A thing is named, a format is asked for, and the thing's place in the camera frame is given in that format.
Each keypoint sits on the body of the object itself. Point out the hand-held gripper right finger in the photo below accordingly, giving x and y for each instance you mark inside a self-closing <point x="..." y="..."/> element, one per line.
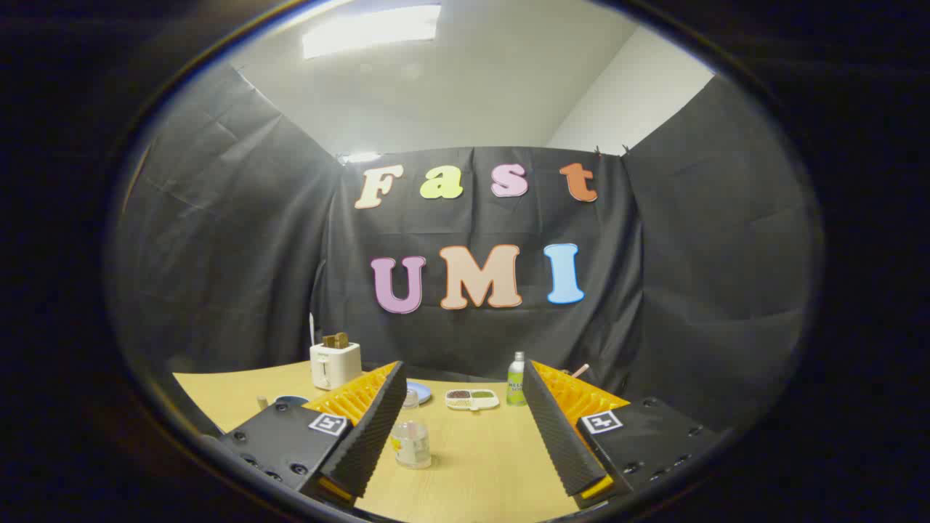
<point x="559" y="443"/>

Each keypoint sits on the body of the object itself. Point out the black backdrop cloth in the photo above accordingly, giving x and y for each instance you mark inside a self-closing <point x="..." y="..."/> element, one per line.
<point x="240" y="254"/>

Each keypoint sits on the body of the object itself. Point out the blue plate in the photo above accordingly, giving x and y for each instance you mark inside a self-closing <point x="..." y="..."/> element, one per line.
<point x="421" y="393"/>

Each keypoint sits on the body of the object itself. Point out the clear glass juice bottle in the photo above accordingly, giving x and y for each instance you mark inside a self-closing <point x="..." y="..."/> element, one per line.
<point x="414" y="444"/>

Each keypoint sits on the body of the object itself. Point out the thin white stick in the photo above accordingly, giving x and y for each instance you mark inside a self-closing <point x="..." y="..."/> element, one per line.
<point x="312" y="330"/>

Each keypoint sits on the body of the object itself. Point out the white divided bean tray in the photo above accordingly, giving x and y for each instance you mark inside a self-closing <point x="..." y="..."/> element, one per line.
<point x="472" y="399"/>

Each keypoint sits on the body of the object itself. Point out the brown toast slices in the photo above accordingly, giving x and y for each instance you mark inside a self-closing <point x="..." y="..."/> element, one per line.
<point x="336" y="340"/>

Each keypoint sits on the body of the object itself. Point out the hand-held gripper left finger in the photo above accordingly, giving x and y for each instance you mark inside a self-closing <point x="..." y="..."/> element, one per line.
<point x="370" y="436"/>

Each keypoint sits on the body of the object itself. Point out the green soda bottle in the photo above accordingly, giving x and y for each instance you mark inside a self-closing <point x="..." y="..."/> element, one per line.
<point x="516" y="385"/>

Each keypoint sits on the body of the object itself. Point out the white toaster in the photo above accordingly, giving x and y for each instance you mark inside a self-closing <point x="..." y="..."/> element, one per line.
<point x="334" y="368"/>

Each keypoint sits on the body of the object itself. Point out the wooden table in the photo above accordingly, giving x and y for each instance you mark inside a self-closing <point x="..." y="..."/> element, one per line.
<point x="479" y="465"/>

